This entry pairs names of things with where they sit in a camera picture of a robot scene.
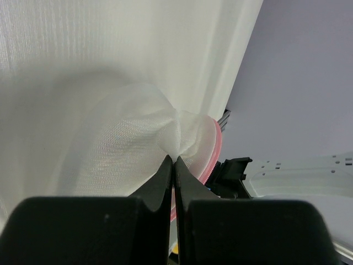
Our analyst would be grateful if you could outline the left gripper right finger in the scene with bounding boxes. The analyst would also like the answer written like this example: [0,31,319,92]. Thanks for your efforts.
[174,157,339,264]

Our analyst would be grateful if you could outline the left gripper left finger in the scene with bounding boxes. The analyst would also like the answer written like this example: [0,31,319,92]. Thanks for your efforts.
[1,157,173,264]

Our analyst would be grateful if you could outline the pink-trimmed mesh laundry bag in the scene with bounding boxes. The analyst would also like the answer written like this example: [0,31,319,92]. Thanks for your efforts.
[55,82,223,221]

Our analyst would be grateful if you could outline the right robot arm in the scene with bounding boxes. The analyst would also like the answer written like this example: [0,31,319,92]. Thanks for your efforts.
[206,152,352,199]

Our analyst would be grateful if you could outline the right aluminium side rail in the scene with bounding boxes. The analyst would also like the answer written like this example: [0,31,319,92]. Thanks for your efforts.
[218,109,231,132]

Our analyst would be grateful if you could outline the aluminium front rail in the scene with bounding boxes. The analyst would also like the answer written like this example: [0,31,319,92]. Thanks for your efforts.
[333,241,353,264]

